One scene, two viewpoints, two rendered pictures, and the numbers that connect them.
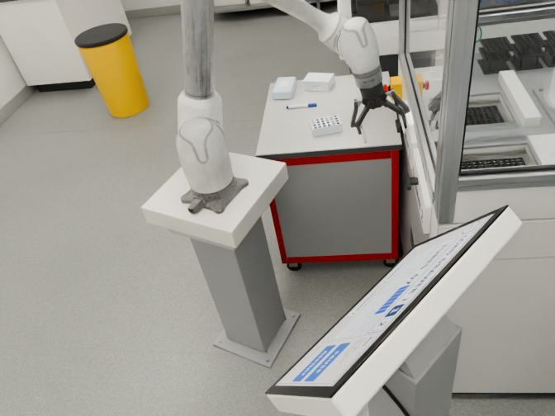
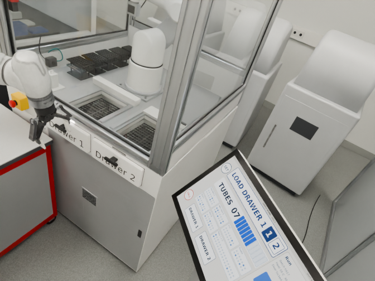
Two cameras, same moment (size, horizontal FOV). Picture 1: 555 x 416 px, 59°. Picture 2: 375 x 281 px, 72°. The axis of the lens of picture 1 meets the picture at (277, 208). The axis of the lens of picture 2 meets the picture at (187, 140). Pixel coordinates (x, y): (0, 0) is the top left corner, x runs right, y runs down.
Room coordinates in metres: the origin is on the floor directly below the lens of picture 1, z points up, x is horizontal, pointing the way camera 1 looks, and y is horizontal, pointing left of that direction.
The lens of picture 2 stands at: (0.74, 0.34, 1.73)
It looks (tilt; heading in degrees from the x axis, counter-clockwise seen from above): 37 degrees down; 277
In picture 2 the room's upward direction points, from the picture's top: 18 degrees clockwise
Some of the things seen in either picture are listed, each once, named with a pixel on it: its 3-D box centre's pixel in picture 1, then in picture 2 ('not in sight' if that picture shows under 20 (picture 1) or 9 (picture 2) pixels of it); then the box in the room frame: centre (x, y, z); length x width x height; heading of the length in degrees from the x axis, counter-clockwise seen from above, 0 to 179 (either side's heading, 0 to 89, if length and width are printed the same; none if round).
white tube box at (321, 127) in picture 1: (325, 125); not in sight; (1.74, -0.27, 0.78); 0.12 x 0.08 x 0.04; 90
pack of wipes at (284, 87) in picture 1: (284, 87); not in sight; (2.13, -0.15, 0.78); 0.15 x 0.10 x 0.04; 161
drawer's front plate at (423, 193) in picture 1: (420, 188); (116, 162); (1.12, -0.44, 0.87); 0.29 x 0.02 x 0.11; 168
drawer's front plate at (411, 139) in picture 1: (409, 132); (67, 130); (1.43, -0.51, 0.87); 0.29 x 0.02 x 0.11; 168
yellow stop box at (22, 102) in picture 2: (395, 87); (19, 101); (1.75, -0.57, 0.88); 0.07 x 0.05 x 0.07; 168
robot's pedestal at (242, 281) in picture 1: (240, 276); not in sight; (1.37, 0.20, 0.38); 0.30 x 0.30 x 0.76; 55
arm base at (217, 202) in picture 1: (210, 189); not in sight; (1.35, 0.22, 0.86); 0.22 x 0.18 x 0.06; 141
